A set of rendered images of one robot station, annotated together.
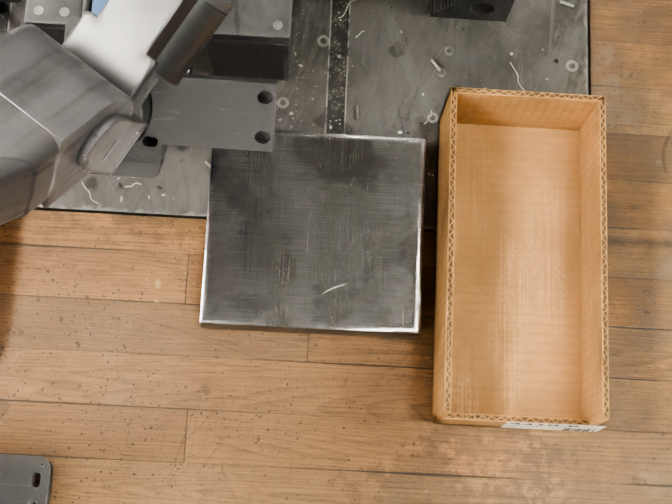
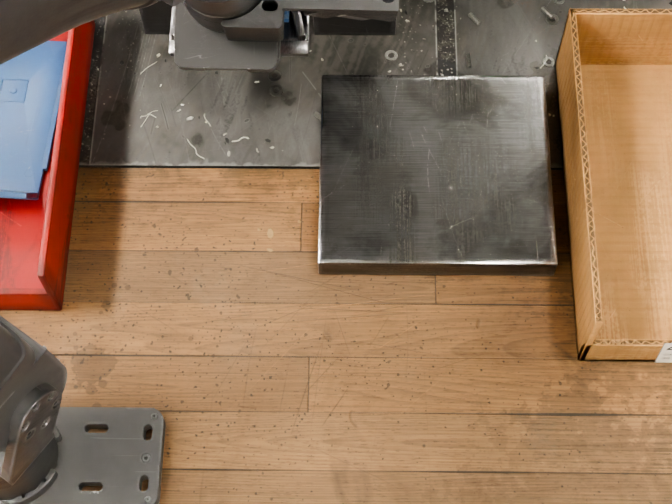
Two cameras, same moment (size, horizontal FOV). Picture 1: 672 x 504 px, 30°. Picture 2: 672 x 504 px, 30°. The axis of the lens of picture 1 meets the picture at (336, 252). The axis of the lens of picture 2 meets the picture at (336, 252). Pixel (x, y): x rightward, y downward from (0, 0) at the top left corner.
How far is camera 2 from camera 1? 0.24 m
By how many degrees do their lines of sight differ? 12
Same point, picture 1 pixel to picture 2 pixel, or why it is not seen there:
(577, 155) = not seen: outside the picture
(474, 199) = (601, 135)
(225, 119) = not seen: outside the picture
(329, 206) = (448, 143)
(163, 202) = (272, 154)
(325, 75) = (433, 28)
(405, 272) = (535, 203)
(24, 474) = (135, 427)
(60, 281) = (167, 235)
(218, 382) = (341, 328)
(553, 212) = not seen: outside the picture
